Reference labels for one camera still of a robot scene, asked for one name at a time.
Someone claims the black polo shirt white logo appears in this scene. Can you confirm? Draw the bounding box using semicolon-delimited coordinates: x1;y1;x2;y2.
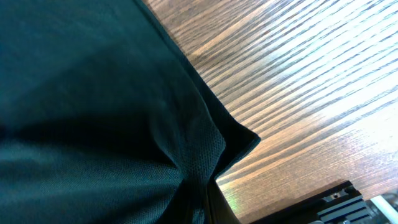
1;0;260;223

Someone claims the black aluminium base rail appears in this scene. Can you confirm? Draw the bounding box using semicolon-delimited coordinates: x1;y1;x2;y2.
252;181;371;224

